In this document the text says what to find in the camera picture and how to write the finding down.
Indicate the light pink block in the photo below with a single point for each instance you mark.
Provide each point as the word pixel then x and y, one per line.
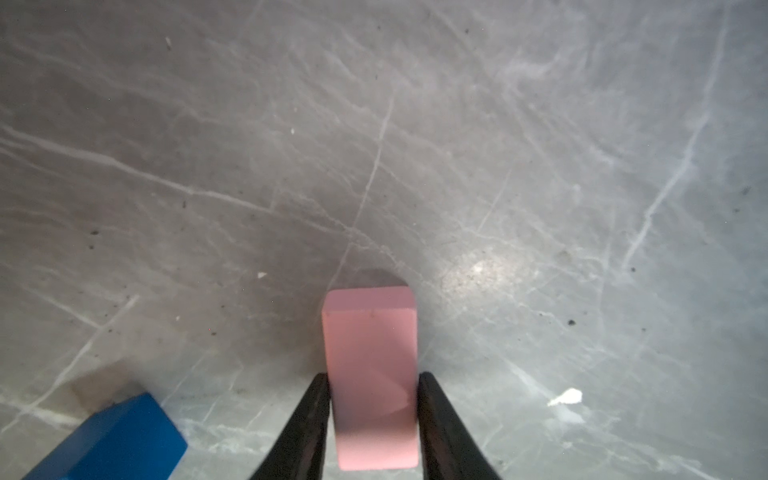
pixel 371 350

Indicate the dark blue cube block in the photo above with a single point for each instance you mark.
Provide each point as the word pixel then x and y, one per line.
pixel 133 439

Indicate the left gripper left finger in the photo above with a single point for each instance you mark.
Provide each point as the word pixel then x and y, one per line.
pixel 299 451

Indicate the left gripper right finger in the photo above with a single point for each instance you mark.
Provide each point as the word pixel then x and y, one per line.
pixel 448 450

